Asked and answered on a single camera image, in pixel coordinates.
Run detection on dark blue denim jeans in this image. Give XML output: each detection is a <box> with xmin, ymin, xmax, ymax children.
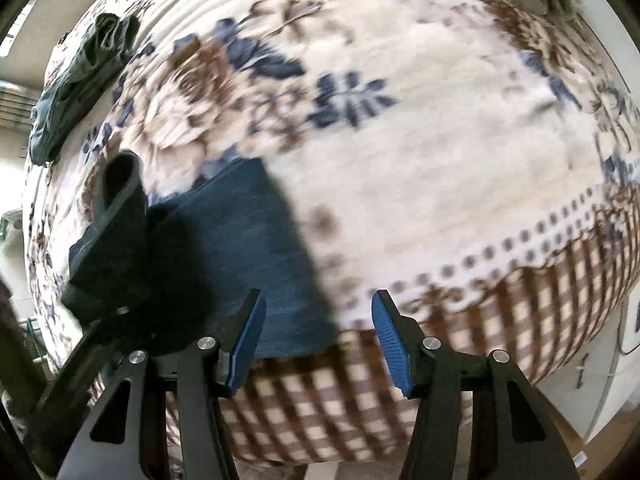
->
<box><xmin>62</xmin><ymin>152</ymin><xmax>337</xmax><ymax>359</ymax></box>

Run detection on white nightstand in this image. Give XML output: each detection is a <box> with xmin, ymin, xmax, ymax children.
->
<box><xmin>538</xmin><ymin>288</ymin><xmax>639</xmax><ymax>443</ymax></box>

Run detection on floral bed blanket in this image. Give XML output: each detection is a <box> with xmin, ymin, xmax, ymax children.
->
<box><xmin>24</xmin><ymin>0</ymin><xmax>639</xmax><ymax>465</ymax></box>

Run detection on folded light blue jeans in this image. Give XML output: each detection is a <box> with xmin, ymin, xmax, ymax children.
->
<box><xmin>28</xmin><ymin>13</ymin><xmax>140</xmax><ymax>166</ymax></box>

